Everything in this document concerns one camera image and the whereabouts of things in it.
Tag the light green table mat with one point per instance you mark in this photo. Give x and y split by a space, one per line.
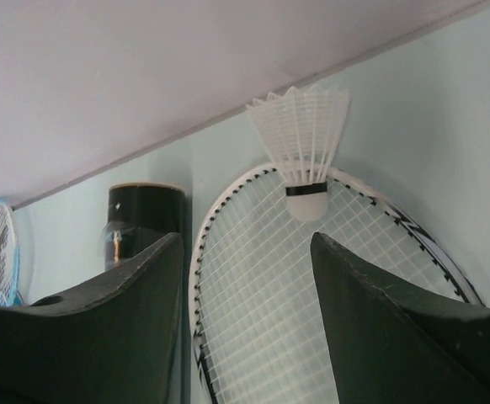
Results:
418 130

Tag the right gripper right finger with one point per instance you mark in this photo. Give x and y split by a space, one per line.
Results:
391 341

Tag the white racket centre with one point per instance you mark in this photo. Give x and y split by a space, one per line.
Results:
254 315

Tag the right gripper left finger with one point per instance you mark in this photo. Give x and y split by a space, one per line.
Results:
110 339

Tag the shuttlecock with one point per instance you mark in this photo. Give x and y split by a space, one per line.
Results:
301 130

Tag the black shuttlecock tube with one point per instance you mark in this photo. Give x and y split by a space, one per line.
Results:
138 215

